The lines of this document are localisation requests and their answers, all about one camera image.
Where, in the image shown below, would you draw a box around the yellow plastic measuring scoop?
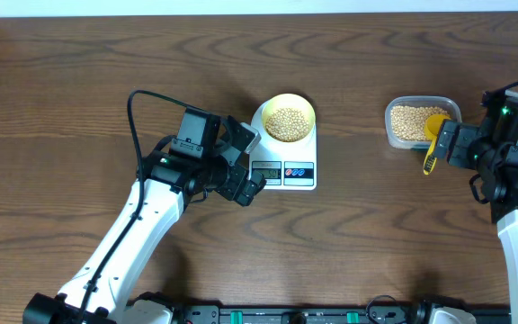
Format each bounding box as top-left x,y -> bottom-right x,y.
423,114 -> 450,176

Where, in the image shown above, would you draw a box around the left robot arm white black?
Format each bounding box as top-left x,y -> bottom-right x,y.
22,108 -> 265,323

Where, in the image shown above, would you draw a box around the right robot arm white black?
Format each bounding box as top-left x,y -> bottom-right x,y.
433,90 -> 518,323

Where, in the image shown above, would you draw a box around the white digital kitchen scale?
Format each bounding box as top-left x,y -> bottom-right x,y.
249,100 -> 317,191

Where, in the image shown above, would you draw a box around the soybeans in yellow bowl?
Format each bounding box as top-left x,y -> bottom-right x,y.
265,108 -> 310,142

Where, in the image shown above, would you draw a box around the pale yellow bowl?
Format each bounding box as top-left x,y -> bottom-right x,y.
260,94 -> 316,143

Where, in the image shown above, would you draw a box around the soybeans pile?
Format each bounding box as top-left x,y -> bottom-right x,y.
389,105 -> 450,141

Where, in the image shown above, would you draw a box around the clear plastic container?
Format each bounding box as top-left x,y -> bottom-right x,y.
385,95 -> 462,149

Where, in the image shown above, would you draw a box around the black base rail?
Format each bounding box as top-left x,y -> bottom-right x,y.
126,292 -> 512,324

